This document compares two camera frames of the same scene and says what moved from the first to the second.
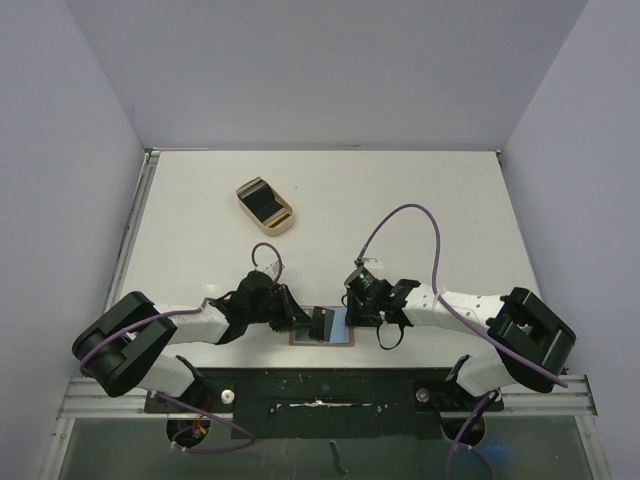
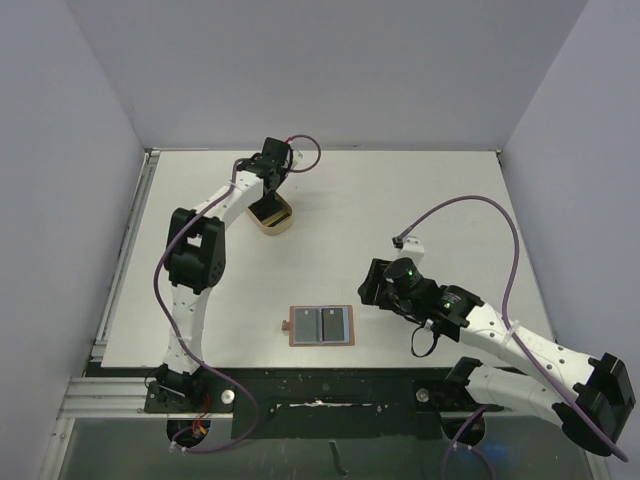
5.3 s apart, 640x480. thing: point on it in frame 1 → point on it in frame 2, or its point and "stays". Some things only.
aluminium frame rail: x=132 y=225 stays
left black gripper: x=291 y=313 → x=283 y=173
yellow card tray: x=265 y=207 stays
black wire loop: x=400 y=337 → x=431 y=349
